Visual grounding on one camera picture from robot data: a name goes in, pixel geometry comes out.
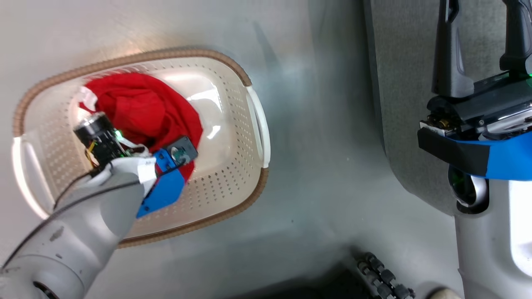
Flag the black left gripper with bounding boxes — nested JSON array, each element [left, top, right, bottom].
[[73, 111, 130, 170]]

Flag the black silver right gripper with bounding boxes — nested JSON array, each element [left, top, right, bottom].
[[419, 0, 532, 142]]

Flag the red cloth garment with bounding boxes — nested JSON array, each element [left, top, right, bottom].
[[78, 73, 204, 183]]

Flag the beige perforated laundry basket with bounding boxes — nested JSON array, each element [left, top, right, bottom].
[[12, 47, 271, 249]]

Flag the black roller base wheel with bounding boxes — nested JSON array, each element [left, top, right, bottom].
[[356, 251, 416, 299]]

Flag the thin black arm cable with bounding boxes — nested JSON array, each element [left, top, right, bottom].
[[0, 179, 142, 270], [53, 171, 97, 210]]

